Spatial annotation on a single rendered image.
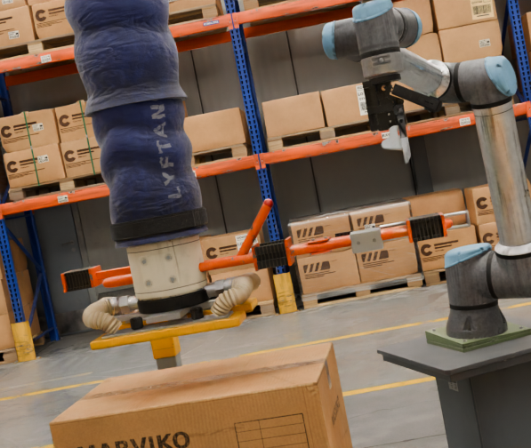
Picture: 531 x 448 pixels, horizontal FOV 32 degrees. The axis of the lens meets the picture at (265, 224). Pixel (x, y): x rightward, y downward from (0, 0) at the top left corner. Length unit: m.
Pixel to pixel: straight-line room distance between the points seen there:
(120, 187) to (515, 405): 1.48
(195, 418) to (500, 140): 1.23
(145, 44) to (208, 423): 0.83
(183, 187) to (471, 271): 1.13
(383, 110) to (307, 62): 8.54
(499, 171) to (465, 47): 6.71
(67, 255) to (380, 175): 3.70
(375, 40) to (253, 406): 0.83
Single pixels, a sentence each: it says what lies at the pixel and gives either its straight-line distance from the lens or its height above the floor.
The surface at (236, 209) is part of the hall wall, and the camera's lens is 10.57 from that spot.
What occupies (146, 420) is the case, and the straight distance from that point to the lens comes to 2.04.
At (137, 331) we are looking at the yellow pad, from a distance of 2.07.
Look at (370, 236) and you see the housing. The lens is 2.07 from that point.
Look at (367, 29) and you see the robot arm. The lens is 2.07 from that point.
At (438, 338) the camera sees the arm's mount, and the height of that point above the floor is 0.78.
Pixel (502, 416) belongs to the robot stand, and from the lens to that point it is 2.96.
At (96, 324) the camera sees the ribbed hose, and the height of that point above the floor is 1.13.
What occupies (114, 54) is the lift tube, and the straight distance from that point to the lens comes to 2.07.
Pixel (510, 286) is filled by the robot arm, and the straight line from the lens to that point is 2.86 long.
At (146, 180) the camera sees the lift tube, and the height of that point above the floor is 1.43.
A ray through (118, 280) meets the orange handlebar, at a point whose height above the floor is 1.22.
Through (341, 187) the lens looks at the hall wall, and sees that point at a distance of 10.53.
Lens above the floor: 1.39
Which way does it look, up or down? 3 degrees down
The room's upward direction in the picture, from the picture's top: 11 degrees counter-clockwise
